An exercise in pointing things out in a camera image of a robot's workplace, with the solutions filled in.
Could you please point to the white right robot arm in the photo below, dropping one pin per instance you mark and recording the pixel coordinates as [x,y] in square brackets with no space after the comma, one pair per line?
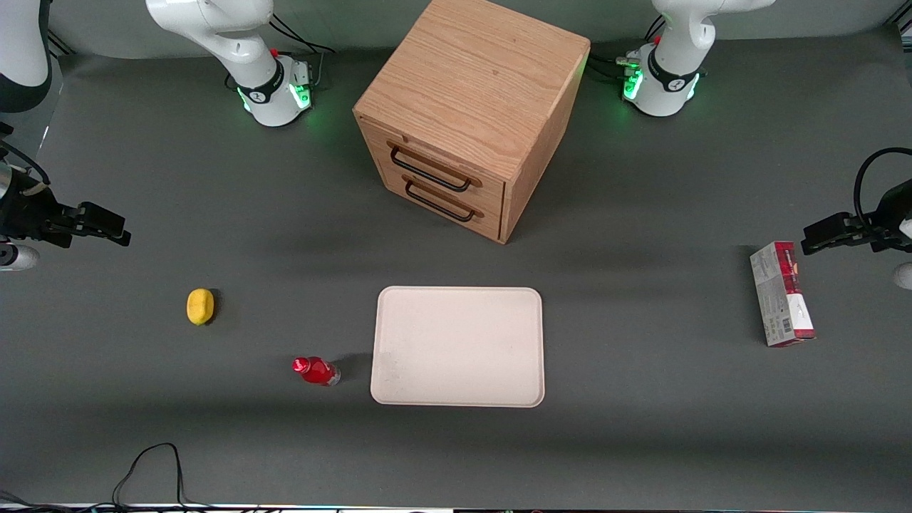
[235,43]

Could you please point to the wooden drawer cabinet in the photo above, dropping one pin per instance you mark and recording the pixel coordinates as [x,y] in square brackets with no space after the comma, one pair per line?
[470,78]

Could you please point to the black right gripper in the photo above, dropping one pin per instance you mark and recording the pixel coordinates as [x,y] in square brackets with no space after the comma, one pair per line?
[27,216]

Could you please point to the yellow lemon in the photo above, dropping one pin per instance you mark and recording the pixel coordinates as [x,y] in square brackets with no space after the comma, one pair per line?
[200,306]

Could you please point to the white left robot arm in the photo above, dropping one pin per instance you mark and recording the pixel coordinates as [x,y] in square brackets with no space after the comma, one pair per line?
[673,64]

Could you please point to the red coke bottle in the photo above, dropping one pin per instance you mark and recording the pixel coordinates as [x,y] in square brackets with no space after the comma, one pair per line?
[317,371]

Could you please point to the grey and red carton box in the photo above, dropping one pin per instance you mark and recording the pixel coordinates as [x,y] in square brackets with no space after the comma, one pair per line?
[780,296]

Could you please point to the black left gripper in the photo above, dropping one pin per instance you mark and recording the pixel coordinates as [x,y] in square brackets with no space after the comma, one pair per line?
[885,223]

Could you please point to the beige rectangular tray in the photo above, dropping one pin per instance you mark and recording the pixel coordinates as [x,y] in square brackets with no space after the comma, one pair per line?
[459,347]

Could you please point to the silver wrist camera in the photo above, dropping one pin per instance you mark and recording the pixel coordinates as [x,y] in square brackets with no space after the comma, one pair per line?
[905,276]
[18,256]

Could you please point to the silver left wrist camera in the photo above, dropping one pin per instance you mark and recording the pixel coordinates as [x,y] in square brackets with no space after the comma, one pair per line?
[905,276]

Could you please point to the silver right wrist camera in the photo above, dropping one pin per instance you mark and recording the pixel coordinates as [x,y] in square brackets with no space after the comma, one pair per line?
[18,256]

